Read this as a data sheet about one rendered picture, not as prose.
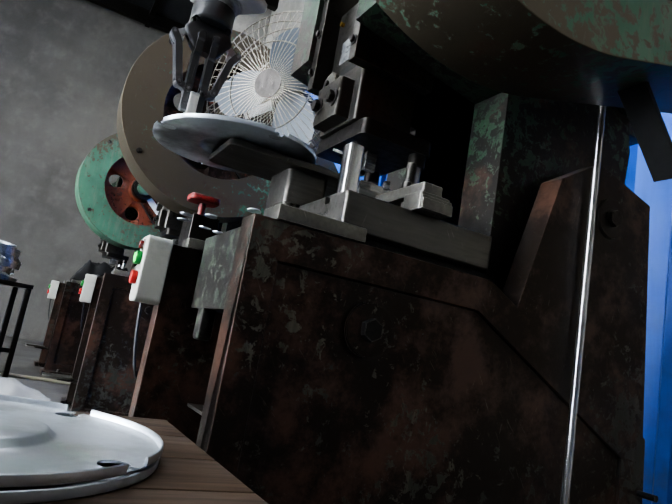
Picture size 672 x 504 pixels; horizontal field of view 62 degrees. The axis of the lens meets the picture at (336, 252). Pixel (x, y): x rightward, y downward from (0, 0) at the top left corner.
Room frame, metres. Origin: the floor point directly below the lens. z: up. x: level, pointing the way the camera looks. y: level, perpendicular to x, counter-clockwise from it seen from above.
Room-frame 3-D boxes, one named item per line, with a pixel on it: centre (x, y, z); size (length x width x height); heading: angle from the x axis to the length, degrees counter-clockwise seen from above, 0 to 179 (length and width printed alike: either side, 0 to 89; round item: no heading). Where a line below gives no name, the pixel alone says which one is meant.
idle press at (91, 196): (4.34, 1.31, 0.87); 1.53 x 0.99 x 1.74; 120
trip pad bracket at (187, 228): (1.27, 0.32, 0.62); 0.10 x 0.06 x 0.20; 27
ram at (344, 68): (1.08, 0.01, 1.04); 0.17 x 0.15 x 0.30; 117
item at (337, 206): (1.09, -0.03, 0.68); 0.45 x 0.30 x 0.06; 27
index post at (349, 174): (0.88, 0.00, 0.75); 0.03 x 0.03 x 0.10; 27
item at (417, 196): (0.94, -0.11, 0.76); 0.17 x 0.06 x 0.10; 27
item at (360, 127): (1.10, -0.04, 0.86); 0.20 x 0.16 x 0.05; 27
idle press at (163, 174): (2.80, 0.44, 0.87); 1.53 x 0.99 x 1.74; 115
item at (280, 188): (1.01, 0.12, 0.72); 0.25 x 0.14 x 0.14; 117
